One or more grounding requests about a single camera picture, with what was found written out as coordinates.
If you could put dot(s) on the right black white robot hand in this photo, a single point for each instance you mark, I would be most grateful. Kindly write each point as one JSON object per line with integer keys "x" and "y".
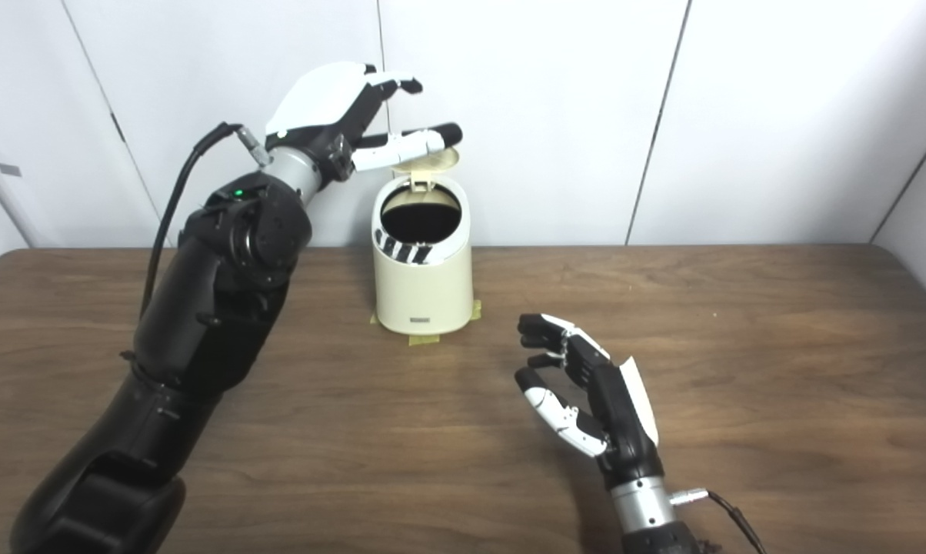
{"x": 617, "y": 415}

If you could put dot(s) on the round cream bin lid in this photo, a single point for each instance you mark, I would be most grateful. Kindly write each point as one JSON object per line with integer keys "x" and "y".
{"x": 436, "y": 162}

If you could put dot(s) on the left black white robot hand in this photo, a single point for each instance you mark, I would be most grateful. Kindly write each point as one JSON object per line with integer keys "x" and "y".
{"x": 321, "y": 100}

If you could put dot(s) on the cream-colored bin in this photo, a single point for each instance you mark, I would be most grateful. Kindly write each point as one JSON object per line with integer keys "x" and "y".
{"x": 424, "y": 292}

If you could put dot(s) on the small grey wall label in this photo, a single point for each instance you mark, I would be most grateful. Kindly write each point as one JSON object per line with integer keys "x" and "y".
{"x": 9, "y": 169}

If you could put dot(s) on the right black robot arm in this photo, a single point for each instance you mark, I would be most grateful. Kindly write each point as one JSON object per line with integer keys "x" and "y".
{"x": 647, "y": 515}

